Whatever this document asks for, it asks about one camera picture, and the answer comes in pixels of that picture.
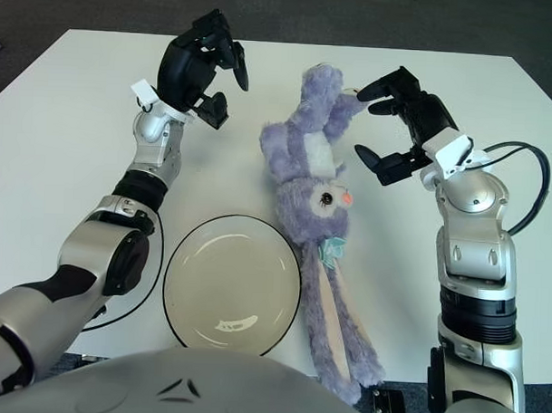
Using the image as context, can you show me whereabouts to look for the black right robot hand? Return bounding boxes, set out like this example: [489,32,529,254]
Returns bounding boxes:
[352,63,493,191]

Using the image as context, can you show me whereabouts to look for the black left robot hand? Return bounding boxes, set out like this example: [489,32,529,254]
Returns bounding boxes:
[128,5,253,132]

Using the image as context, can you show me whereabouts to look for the purple plush bunny doll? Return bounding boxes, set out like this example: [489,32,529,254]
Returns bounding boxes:
[249,60,398,407]

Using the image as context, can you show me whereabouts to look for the white plate with black rim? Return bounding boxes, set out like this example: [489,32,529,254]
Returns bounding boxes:
[160,211,304,359]

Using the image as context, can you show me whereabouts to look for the grey robot torso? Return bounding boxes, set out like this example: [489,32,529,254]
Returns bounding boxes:
[0,339,376,413]

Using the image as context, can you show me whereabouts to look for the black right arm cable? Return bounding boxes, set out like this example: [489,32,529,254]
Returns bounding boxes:
[468,140,552,236]

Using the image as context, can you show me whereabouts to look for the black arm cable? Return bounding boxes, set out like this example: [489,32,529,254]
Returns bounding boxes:
[81,208,169,335]
[468,140,552,236]

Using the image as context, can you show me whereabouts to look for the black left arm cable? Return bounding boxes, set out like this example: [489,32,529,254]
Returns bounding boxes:
[81,208,169,335]

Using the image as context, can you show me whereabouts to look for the black metal bracket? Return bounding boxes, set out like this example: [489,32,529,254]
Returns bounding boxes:
[372,389,409,413]

